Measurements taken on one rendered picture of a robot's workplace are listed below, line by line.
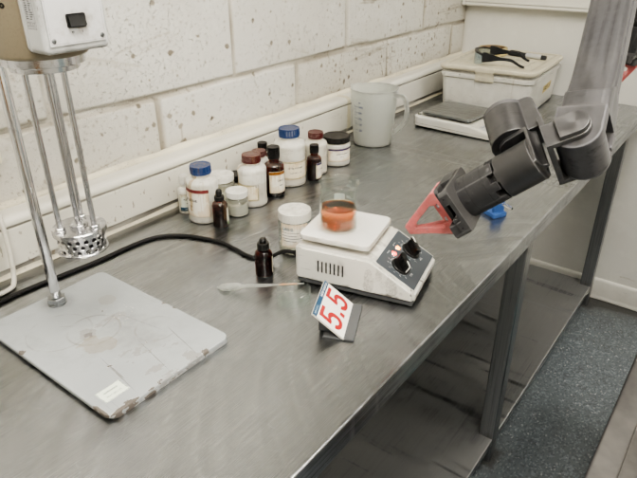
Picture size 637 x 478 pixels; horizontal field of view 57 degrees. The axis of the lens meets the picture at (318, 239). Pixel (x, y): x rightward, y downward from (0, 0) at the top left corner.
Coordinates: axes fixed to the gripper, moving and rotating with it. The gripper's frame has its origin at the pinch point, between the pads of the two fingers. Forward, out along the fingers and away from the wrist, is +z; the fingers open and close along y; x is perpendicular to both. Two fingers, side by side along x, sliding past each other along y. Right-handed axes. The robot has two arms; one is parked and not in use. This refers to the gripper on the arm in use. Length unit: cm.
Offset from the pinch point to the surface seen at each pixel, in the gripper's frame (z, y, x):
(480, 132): 10, -88, 5
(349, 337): 12.6, 10.8, 7.2
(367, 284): 12.0, 0.0, 4.6
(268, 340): 20.8, 15.6, 1.0
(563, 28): -15, -153, -3
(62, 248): 29.5, 26.9, -25.4
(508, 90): 3, -115, 2
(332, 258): 14.4, 0.0, -1.8
